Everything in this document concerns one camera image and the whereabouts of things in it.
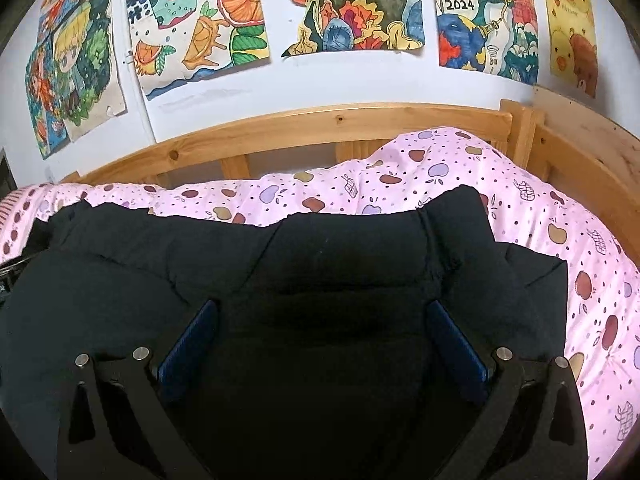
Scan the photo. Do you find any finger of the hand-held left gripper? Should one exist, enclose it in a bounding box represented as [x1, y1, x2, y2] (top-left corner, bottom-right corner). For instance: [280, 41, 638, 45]
[0, 255, 31, 307]

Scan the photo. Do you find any yellow bear drawing poster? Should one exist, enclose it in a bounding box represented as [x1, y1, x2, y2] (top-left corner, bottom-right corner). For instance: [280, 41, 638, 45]
[536, 0, 600, 99]

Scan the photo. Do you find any wooden bed frame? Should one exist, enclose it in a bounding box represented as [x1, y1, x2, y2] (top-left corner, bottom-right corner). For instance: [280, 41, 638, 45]
[59, 85, 640, 241]

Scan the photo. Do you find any orange fruit drawing poster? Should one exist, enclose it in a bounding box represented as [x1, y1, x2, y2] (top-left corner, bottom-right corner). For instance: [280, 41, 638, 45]
[124, 0, 272, 102]

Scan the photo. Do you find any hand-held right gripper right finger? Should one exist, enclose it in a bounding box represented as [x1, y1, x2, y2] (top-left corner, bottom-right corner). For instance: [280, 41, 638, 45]
[425, 300, 588, 480]

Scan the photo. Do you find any blond girl drawing poster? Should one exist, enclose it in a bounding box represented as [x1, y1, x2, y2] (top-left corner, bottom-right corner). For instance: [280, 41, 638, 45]
[49, 0, 129, 144]

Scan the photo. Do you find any dark green drawing poster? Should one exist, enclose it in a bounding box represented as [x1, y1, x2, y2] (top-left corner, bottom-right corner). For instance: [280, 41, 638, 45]
[255, 0, 427, 57]

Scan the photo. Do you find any pink striped bedsheet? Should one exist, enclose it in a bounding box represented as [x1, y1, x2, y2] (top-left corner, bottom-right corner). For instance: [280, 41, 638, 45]
[0, 184, 51, 223]

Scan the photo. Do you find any pink fruit-print quilt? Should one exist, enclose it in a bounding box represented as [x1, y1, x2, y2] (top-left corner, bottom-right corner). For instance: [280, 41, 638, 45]
[0, 127, 640, 480]

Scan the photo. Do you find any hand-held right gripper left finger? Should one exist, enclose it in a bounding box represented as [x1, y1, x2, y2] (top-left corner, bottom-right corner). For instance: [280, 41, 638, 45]
[55, 299, 221, 480]

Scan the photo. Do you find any globe and tower drawing poster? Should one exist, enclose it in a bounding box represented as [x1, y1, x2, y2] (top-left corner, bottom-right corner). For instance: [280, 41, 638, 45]
[427, 0, 542, 87]

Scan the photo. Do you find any black padded jacket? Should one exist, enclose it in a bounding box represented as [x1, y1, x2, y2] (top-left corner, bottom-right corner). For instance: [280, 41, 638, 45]
[0, 185, 581, 480]

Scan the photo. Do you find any orange blue drawing poster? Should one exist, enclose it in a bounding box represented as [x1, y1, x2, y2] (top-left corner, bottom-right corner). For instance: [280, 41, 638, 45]
[25, 35, 69, 160]

